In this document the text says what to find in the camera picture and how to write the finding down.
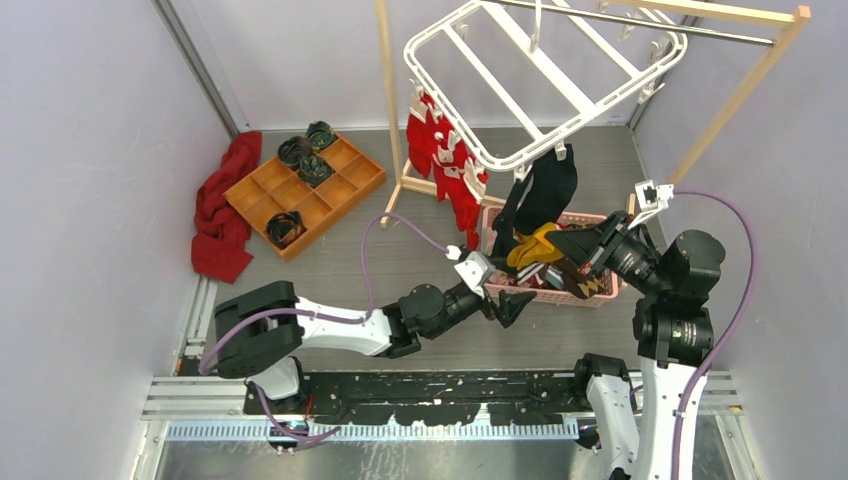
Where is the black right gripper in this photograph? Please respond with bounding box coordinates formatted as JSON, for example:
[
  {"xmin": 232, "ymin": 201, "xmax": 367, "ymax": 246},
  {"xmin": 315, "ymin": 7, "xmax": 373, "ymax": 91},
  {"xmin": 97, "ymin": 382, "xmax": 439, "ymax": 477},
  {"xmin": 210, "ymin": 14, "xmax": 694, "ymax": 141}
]
[{"xmin": 546, "ymin": 207, "xmax": 670, "ymax": 294}]

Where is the black sock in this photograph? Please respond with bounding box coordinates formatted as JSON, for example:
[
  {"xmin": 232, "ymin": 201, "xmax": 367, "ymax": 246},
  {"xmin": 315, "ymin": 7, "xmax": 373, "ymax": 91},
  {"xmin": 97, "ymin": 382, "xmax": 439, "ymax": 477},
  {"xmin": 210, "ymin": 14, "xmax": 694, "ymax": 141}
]
[{"xmin": 491, "ymin": 173, "xmax": 533, "ymax": 259}]

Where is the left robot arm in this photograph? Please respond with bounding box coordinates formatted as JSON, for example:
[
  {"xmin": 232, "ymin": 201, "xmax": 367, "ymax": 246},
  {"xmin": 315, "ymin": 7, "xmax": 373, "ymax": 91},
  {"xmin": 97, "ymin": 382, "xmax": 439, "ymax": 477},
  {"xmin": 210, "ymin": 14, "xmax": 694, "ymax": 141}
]
[{"xmin": 198, "ymin": 245, "xmax": 536, "ymax": 414}]

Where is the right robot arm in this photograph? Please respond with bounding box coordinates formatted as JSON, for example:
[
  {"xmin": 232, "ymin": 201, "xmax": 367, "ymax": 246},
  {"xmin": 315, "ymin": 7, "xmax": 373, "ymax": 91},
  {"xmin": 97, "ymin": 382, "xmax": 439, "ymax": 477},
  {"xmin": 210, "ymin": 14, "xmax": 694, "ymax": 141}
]
[{"xmin": 546, "ymin": 211, "xmax": 726, "ymax": 479}]

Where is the white clip sock hanger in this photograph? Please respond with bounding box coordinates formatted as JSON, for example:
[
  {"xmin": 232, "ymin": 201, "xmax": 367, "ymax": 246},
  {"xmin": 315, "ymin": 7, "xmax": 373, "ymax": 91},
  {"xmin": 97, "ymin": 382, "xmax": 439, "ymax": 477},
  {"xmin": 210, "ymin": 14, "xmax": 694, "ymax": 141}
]
[{"xmin": 402, "ymin": 0, "xmax": 689, "ymax": 181}]

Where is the metal hanger rod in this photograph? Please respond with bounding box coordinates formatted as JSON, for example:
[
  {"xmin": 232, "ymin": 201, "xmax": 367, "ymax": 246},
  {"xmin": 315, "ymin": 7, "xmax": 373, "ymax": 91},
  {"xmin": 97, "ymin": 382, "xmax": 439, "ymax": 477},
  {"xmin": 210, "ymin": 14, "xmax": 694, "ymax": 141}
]
[{"xmin": 494, "ymin": 0, "xmax": 776, "ymax": 47}]

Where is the pink laundry basket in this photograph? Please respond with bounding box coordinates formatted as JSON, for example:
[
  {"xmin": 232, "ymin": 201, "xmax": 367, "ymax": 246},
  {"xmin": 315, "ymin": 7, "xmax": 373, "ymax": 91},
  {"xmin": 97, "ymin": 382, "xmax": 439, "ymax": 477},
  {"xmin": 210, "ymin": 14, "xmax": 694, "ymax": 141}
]
[{"xmin": 482, "ymin": 206, "xmax": 626, "ymax": 308}]

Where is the brown yellow argyle sock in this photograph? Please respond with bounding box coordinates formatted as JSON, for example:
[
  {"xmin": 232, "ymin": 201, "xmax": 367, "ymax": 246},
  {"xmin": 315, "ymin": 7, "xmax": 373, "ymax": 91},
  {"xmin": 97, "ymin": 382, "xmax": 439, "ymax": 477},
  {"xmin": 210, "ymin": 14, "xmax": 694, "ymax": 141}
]
[{"xmin": 537, "ymin": 258, "xmax": 606, "ymax": 300}]

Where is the red santa christmas sock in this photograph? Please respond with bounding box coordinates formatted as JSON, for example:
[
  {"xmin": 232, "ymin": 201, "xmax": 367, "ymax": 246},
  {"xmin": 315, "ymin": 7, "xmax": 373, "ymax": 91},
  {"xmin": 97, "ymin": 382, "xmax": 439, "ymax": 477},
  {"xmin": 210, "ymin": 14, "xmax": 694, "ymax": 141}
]
[{"xmin": 427, "ymin": 108, "xmax": 463, "ymax": 201}]

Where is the red snowflake christmas sock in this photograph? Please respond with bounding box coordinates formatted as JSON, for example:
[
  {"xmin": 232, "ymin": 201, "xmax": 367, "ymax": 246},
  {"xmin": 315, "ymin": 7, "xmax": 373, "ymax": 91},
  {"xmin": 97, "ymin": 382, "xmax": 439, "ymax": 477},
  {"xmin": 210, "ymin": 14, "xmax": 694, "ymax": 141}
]
[{"xmin": 406, "ymin": 92, "xmax": 435, "ymax": 178}]

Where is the rolled dark patterned sock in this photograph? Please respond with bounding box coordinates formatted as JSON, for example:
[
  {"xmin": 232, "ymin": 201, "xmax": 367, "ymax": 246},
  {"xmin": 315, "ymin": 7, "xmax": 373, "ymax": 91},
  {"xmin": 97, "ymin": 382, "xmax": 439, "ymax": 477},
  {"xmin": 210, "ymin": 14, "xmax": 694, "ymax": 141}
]
[
  {"xmin": 306, "ymin": 120, "xmax": 337, "ymax": 153},
  {"xmin": 277, "ymin": 135, "xmax": 314, "ymax": 171},
  {"xmin": 298, "ymin": 155, "xmax": 335, "ymax": 188},
  {"xmin": 265, "ymin": 211, "xmax": 307, "ymax": 249}
]

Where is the orange wooden compartment tray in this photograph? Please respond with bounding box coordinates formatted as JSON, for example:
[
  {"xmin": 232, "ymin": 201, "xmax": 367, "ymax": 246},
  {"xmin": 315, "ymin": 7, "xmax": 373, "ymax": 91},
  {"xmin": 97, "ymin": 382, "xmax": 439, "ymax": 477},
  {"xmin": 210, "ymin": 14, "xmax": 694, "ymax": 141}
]
[{"xmin": 224, "ymin": 134, "xmax": 387, "ymax": 261}]

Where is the red cloth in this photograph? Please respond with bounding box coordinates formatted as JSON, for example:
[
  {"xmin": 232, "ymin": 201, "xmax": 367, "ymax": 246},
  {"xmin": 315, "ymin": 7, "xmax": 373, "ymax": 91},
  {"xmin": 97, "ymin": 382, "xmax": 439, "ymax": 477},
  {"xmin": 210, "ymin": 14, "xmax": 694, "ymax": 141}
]
[{"xmin": 191, "ymin": 131, "xmax": 262, "ymax": 284}]

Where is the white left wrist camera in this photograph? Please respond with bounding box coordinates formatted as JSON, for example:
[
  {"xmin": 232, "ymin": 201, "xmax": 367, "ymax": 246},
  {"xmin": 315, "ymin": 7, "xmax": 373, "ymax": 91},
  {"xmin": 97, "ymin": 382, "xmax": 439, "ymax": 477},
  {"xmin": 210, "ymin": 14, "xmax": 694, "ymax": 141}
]
[{"xmin": 445, "ymin": 245, "xmax": 495, "ymax": 298}]

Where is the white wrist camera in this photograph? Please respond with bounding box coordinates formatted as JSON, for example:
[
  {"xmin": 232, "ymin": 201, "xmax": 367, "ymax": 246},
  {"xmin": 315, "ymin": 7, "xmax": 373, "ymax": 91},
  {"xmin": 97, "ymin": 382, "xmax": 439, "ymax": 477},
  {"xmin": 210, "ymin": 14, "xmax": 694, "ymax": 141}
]
[
  {"xmin": 628, "ymin": 180, "xmax": 675, "ymax": 230},
  {"xmin": 445, "ymin": 245, "xmax": 495, "ymax": 298}
]

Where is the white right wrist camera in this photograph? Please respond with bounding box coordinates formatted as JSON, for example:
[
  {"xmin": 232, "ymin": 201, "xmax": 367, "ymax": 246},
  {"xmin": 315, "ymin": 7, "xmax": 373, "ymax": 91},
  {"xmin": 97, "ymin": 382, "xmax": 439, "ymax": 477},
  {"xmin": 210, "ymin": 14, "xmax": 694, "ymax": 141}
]
[{"xmin": 628, "ymin": 180, "xmax": 675, "ymax": 230}]

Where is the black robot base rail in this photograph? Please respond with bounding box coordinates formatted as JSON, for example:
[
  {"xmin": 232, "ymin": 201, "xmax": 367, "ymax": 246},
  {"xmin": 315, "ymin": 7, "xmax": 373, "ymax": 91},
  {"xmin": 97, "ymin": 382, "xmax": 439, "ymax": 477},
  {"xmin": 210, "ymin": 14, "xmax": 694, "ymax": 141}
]
[{"xmin": 269, "ymin": 370, "xmax": 592, "ymax": 426}]

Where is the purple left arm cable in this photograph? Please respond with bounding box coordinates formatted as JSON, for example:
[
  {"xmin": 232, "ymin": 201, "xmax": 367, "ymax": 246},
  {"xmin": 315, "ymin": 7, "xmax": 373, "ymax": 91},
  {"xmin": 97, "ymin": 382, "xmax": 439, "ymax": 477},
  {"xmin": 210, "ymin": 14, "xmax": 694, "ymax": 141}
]
[{"xmin": 198, "ymin": 211, "xmax": 452, "ymax": 452}]

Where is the wooden clothes rack frame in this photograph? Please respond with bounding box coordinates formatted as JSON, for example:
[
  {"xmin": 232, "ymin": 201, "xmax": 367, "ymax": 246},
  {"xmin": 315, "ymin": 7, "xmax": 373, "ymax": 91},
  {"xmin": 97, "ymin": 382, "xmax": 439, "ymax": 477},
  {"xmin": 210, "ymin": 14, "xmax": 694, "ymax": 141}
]
[{"xmin": 374, "ymin": 0, "xmax": 814, "ymax": 230}]

